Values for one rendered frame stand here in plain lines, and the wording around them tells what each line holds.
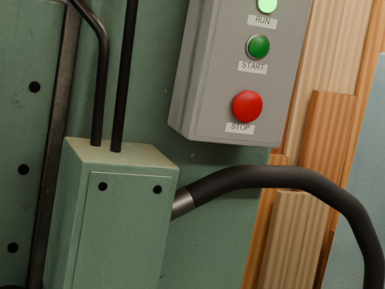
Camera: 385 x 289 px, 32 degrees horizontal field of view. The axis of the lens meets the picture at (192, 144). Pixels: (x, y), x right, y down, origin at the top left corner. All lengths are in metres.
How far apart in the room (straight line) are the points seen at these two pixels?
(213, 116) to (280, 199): 1.45
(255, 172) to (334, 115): 1.56
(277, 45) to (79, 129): 0.20
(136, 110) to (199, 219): 0.14
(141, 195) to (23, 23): 0.20
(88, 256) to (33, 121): 0.15
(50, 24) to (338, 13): 1.68
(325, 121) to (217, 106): 1.60
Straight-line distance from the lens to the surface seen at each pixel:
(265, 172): 0.67
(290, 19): 0.63
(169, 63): 0.65
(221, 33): 0.60
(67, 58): 0.66
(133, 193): 0.58
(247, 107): 0.61
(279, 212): 2.06
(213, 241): 0.73
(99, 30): 0.61
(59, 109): 0.67
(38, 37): 0.66
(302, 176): 0.70
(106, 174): 0.57
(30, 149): 0.68
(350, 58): 2.35
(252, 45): 0.61
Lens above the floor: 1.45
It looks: 13 degrees down
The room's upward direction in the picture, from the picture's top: 11 degrees clockwise
